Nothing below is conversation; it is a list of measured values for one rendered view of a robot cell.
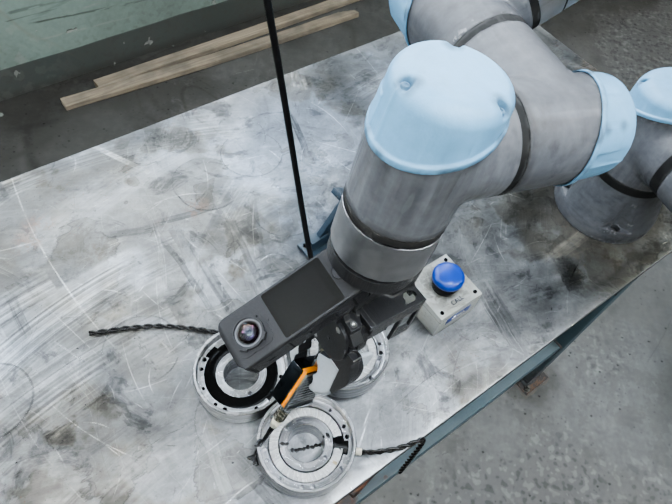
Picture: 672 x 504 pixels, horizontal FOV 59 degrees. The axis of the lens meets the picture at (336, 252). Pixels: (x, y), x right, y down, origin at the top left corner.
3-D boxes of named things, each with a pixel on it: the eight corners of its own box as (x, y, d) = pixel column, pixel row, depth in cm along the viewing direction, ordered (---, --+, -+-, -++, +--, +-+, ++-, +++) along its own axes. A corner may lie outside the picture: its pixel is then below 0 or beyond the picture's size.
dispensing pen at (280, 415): (231, 449, 62) (309, 330, 56) (259, 439, 65) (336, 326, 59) (243, 465, 61) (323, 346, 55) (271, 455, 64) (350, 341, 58)
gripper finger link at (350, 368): (353, 398, 54) (373, 343, 47) (339, 406, 53) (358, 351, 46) (323, 359, 56) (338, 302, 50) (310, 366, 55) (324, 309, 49)
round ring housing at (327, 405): (249, 496, 62) (249, 487, 59) (264, 399, 68) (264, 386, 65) (348, 506, 63) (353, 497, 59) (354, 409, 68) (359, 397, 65)
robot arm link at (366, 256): (386, 266, 37) (315, 178, 40) (367, 304, 41) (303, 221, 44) (468, 228, 41) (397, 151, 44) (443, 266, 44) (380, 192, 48)
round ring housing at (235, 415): (176, 392, 67) (172, 379, 64) (235, 325, 73) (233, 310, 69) (249, 446, 65) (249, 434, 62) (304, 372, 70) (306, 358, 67)
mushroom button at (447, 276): (438, 312, 74) (449, 293, 70) (418, 289, 76) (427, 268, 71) (461, 297, 76) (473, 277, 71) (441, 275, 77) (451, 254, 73)
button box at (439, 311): (433, 337, 75) (442, 319, 71) (398, 295, 78) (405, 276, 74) (478, 306, 78) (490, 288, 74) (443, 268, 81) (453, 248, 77)
